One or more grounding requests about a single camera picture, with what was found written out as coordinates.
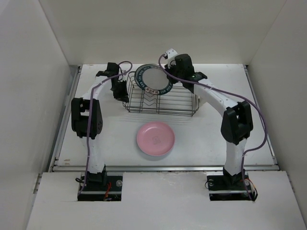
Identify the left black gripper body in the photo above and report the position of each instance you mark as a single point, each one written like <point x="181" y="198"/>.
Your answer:
<point x="119" y="91"/>

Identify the pink plastic plate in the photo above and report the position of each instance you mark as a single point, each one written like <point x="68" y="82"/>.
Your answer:
<point x="155" y="139"/>

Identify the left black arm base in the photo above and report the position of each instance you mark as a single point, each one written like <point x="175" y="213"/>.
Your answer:
<point x="100" y="187"/>

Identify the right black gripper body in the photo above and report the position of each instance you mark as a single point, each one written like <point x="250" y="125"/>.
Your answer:
<point x="174" y="71"/>

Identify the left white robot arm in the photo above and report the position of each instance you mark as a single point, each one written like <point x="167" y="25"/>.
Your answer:
<point x="86" y="116"/>

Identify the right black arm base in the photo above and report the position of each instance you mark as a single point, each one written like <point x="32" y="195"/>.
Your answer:
<point x="240" y="191"/>

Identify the grey wire dish rack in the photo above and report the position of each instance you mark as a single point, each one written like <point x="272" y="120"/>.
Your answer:
<point x="179" y="101"/>

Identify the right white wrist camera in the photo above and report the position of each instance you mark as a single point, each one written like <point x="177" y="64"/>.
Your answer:
<point x="170" y="57"/>

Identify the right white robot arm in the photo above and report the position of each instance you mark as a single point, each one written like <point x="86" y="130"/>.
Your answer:
<point x="236" y="116"/>

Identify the patterned ceramic plate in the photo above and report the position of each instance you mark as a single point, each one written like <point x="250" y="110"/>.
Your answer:
<point x="151" y="79"/>

